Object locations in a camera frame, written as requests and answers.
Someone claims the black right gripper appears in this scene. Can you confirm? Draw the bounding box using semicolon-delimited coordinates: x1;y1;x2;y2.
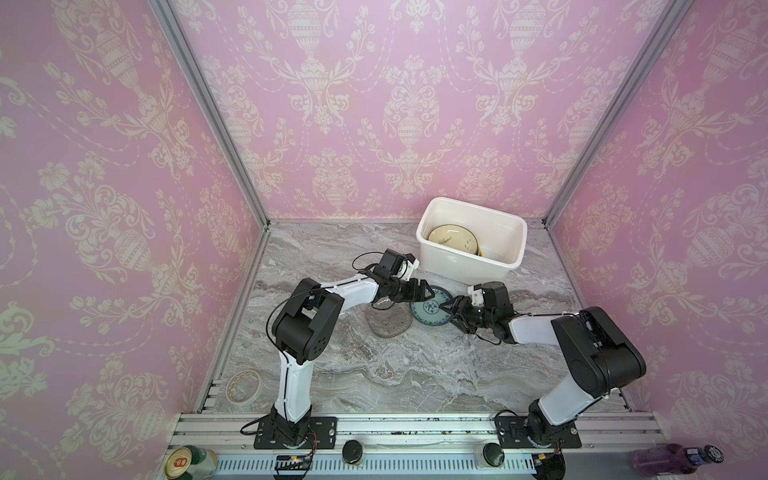
439;295;497;334

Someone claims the small blue patterned plate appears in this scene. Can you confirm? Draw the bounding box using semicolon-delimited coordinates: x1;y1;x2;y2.
410;286;453;326

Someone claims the cream plate with leaf motif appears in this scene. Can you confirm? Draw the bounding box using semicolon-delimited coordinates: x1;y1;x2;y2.
427;224;478;255

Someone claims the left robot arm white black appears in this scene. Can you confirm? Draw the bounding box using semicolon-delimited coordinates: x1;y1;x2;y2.
269;249;434;425

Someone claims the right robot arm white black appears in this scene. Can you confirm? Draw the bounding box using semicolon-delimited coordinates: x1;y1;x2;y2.
440;281;647;427

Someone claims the white plastic bin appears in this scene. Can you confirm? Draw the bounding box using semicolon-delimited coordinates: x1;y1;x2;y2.
416;197;528;284

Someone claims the black knob right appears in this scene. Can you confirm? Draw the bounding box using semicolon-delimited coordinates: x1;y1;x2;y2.
478;443;505;468

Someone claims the black knob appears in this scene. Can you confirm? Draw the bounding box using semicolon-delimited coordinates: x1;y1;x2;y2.
342;439;364;465
478;443;505;468

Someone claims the black knob left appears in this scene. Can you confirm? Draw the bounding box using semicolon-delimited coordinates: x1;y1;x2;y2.
342;439;364;465

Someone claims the purple drink bottle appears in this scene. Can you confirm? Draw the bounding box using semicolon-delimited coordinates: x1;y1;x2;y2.
630;443;725;477

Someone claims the green can with red logo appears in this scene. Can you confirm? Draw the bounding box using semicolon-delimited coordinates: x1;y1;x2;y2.
163;445;219;480

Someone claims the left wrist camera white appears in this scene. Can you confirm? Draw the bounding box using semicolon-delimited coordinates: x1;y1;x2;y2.
398;254;419;281

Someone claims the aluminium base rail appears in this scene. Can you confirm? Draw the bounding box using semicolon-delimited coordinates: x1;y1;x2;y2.
169;412;665;478

